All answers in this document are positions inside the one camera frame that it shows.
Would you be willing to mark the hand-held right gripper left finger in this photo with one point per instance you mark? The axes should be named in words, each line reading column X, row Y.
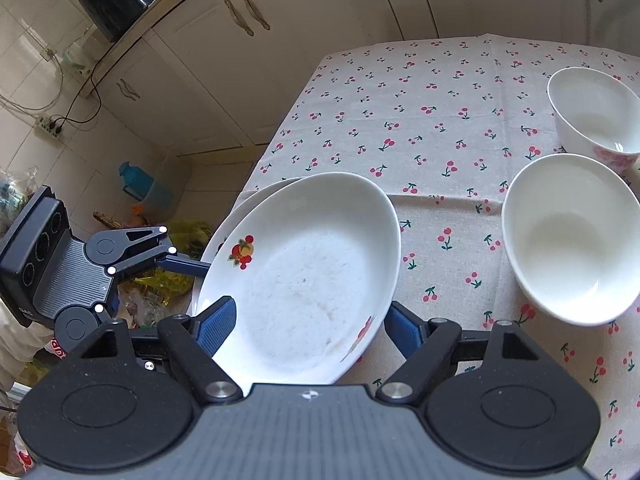
column 217, row 327

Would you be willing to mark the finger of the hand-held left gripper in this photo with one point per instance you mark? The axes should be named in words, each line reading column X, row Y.
column 114, row 305
column 182, row 266

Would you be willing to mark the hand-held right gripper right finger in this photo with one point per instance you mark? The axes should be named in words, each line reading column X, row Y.
column 405, row 331

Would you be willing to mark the large white fruit-print plate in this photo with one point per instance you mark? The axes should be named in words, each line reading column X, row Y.
column 235, row 220

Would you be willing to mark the small white fruit-print plate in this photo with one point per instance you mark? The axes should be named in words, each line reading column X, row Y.
column 310, row 280

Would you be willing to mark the yellow plastic bag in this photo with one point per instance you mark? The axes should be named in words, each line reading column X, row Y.
column 190, row 232

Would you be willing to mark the blue lid plastic jug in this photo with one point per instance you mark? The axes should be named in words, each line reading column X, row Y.
column 150, row 192

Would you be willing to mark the clear plastic bag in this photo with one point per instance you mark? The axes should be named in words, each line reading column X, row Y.
column 17, row 195

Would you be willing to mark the white power strip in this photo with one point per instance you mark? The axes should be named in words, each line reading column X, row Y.
column 49, row 127

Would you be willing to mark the large white pink-flower bowl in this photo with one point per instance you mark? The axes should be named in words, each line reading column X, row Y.
column 570, row 240

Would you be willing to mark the cherry print tablecloth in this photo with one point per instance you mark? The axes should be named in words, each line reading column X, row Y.
column 425, row 125

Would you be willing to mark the grey kitchen countertop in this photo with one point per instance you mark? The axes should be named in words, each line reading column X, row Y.
column 165, row 5

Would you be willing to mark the black air fryer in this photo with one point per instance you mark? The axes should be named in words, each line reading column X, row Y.
column 107, row 7

